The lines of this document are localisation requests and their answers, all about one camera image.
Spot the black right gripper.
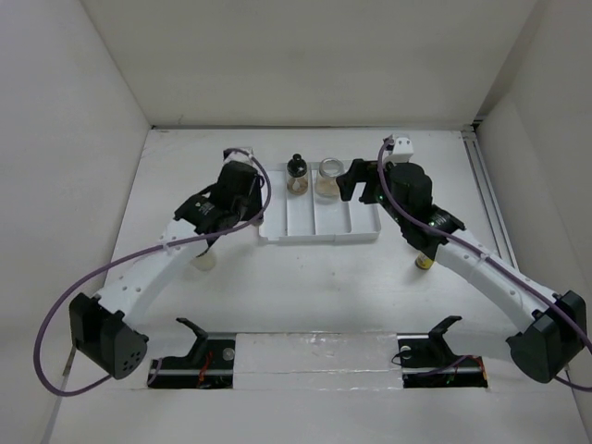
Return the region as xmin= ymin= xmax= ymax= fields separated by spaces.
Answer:
xmin=337 ymin=157 xmax=410 ymax=227

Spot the wide glass jar metal rim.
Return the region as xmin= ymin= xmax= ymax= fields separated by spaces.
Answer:
xmin=314 ymin=157 xmax=344 ymax=202

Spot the black-capped glass condiment bottle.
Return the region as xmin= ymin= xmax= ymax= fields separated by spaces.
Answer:
xmin=286 ymin=154 xmax=309 ymax=195

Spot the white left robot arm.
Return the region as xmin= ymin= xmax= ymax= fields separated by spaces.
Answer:
xmin=68 ymin=160 xmax=265 ymax=379

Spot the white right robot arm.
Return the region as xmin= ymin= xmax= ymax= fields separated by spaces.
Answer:
xmin=337 ymin=159 xmax=591 ymax=383

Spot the white divided plastic tray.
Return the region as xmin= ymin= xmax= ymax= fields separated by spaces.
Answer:
xmin=259 ymin=162 xmax=381 ymax=244

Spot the black-capped white sauce bottle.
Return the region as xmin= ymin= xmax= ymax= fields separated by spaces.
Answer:
xmin=191 ymin=249 xmax=216 ymax=272

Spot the small beige-capped bottle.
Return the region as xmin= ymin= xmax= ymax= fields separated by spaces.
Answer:
xmin=414 ymin=253 xmax=434 ymax=270

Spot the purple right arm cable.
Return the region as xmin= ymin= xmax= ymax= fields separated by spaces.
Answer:
xmin=376 ymin=138 xmax=592 ymax=389

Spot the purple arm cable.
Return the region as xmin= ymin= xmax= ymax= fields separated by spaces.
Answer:
xmin=38 ymin=147 xmax=272 ymax=398
xmin=376 ymin=138 xmax=592 ymax=389

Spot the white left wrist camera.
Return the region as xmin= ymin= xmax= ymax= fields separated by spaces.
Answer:
xmin=223 ymin=147 xmax=253 ymax=166

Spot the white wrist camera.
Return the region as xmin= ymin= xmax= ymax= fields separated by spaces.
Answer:
xmin=383 ymin=135 xmax=414 ymax=164
xmin=223 ymin=147 xmax=253 ymax=166

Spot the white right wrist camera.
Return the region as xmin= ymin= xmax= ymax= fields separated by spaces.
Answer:
xmin=383 ymin=135 xmax=414 ymax=164

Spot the aluminium rail on right wall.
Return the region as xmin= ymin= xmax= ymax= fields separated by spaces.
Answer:
xmin=461 ymin=125 xmax=519 ymax=269

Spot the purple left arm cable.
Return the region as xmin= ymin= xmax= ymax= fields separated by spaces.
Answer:
xmin=38 ymin=147 xmax=272 ymax=398

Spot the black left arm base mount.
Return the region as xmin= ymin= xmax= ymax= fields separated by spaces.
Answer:
xmin=146 ymin=317 xmax=237 ymax=390

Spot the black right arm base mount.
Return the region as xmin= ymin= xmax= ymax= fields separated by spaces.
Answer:
xmin=390 ymin=315 xmax=488 ymax=389

